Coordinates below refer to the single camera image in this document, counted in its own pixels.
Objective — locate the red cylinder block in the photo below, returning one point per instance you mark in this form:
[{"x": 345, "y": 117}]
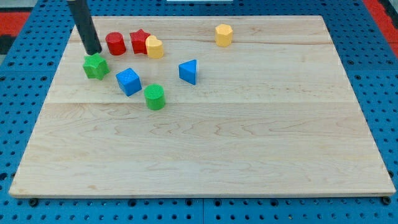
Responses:
[{"x": 115, "y": 43}]

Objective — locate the red star block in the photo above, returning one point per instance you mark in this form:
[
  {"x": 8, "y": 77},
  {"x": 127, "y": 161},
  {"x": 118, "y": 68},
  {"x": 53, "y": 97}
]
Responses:
[{"x": 138, "y": 41}]

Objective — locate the light wooden board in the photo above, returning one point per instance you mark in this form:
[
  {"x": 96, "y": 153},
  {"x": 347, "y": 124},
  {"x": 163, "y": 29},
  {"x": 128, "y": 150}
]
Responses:
[{"x": 271, "y": 115}]

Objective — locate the blue triangle block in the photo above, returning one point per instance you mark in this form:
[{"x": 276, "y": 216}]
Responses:
[{"x": 187, "y": 71}]

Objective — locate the yellow heart block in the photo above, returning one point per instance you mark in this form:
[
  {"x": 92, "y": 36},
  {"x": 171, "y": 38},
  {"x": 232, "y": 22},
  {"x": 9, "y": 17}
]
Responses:
[{"x": 154, "y": 47}]

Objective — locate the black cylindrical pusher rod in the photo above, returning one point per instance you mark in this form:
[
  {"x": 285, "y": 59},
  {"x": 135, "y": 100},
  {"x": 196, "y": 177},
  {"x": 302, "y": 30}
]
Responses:
[{"x": 85, "y": 26}]

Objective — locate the green cylinder block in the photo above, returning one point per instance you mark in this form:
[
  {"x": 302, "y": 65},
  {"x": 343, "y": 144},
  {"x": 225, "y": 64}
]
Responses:
[{"x": 154, "y": 96}]

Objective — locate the yellow hexagon block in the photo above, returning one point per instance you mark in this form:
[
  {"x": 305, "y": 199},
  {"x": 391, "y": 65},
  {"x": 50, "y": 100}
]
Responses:
[{"x": 223, "y": 35}]

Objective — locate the green star block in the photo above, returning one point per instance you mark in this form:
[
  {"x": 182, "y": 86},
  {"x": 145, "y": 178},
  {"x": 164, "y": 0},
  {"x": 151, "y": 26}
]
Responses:
[{"x": 95, "y": 66}]

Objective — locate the blue cube block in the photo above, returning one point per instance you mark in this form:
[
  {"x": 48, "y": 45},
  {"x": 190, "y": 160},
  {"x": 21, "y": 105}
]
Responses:
[{"x": 129, "y": 81}]

